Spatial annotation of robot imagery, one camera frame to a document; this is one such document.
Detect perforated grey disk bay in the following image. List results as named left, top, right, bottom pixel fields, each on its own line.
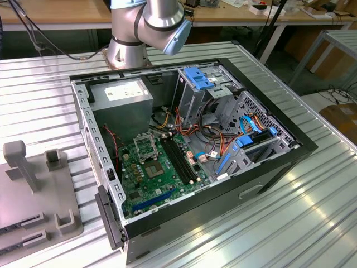
left=211, top=89, right=302, bottom=182

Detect grey metal drive cage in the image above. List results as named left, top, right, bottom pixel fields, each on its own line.
left=172, top=64, right=244, bottom=121

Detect orange yellow wire bundle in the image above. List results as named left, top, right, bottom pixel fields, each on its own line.
left=174, top=107, right=243, bottom=157

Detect red black twisted wire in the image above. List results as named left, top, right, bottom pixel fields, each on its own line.
left=101, top=125, right=126, bottom=171

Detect black RAM slot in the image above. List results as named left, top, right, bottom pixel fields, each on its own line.
left=171, top=136, right=199, bottom=180
left=160, top=138, right=188, bottom=185
left=163, top=138, right=191, bottom=183
left=167, top=137, right=195, bottom=182

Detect blue drive latch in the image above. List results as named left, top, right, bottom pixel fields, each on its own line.
left=184, top=66, right=216, bottom=92

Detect grey power supply box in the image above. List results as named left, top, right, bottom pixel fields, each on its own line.
left=89, top=78, right=154, bottom=146

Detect black card retention latch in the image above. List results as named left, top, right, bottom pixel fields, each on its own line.
left=94, top=184, right=129, bottom=251

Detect thin cable with plug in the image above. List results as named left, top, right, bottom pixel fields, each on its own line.
left=8, top=0, right=111, bottom=62

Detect blue expansion slot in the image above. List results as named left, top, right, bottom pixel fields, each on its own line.
left=131, top=187, right=178, bottom=212

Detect grey parts rack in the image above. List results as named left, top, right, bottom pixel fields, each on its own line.
left=0, top=141, right=84, bottom=259

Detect metal frame table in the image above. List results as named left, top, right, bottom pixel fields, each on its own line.
left=288, top=29, right=357, bottom=90

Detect wooden desk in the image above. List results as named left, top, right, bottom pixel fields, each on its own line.
left=0, top=0, right=357, bottom=32

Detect black tripod pole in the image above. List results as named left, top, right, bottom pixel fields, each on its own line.
left=255, top=0, right=288, bottom=64

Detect blue flat wire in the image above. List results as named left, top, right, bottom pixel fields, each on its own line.
left=239, top=114, right=265, bottom=136

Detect black open PC case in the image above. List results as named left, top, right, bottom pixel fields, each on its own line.
left=69, top=57, right=319, bottom=266

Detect brown cardboard box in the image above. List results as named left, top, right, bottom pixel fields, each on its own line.
left=319, top=102, right=357, bottom=146
left=283, top=27, right=326, bottom=64

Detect hard disk in blue carrier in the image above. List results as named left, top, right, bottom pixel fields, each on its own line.
left=214, top=126, right=278, bottom=176

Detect green motherboard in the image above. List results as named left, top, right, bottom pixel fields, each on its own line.
left=118, top=131, right=213, bottom=220

